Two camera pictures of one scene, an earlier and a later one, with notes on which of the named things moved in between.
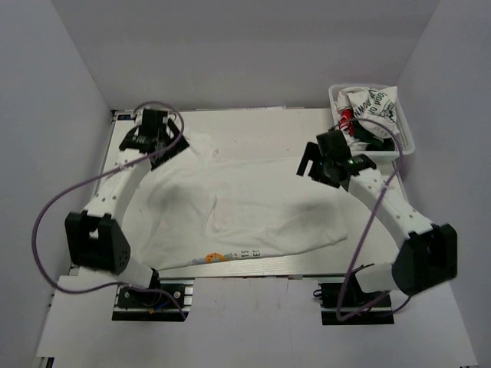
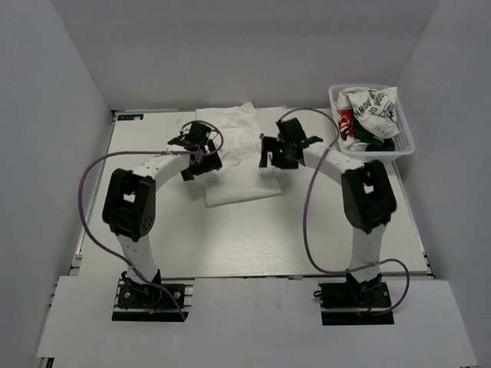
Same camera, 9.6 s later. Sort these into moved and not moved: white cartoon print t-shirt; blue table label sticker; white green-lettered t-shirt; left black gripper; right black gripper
Moved: left black gripper; white cartoon print t-shirt; right black gripper
Not moved: white green-lettered t-shirt; blue table label sticker
